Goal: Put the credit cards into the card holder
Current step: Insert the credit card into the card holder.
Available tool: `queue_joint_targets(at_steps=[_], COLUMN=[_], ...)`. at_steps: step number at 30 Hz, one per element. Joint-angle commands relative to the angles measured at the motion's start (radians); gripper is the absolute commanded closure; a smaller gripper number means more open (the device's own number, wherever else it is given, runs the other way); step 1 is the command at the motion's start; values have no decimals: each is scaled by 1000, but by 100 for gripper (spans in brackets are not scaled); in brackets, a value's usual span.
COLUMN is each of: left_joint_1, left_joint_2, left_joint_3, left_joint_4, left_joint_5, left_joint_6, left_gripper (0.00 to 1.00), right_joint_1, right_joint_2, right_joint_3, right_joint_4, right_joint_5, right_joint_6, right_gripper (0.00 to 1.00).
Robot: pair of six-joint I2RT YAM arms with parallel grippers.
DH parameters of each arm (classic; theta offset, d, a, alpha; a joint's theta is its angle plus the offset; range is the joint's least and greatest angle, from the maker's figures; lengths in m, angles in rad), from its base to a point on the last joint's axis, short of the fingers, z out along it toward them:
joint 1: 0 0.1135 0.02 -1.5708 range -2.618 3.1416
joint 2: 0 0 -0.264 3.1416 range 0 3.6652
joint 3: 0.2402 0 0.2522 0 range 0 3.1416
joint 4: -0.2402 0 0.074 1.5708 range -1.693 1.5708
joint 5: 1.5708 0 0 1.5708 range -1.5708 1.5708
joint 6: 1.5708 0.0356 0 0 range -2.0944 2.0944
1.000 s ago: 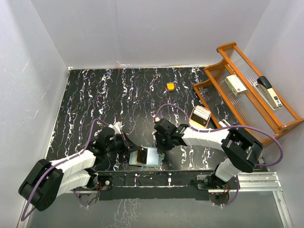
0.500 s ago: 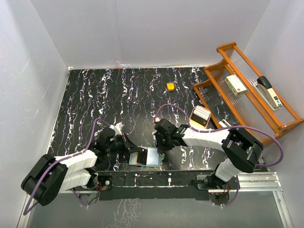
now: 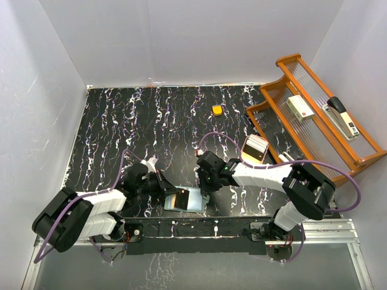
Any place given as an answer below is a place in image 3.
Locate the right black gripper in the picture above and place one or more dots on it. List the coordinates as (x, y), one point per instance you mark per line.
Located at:
(207, 189)

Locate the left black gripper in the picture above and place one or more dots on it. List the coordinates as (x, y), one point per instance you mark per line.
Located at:
(164, 187)

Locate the green card holder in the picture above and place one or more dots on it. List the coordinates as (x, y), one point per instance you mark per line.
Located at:
(189, 200)

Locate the gold credit card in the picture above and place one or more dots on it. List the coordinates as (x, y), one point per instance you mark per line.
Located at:
(170, 202)

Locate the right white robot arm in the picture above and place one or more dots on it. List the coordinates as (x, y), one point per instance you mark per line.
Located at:
(308, 189)

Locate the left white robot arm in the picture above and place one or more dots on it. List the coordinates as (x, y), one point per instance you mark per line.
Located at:
(71, 215)

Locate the wooden tray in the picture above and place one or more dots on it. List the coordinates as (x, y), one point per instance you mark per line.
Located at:
(251, 155)

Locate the yellow small block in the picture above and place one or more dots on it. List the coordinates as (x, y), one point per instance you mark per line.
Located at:
(217, 110)

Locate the wooden tiered shelf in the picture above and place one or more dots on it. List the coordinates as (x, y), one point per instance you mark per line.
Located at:
(318, 138)

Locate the white staple box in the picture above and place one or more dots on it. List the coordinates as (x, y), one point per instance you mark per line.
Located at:
(299, 108)

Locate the black beige stapler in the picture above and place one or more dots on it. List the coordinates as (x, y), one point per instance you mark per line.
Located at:
(339, 115)

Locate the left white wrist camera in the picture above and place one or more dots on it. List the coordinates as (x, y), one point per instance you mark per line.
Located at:
(151, 163)

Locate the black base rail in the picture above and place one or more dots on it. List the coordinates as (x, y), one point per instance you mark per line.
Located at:
(197, 235)

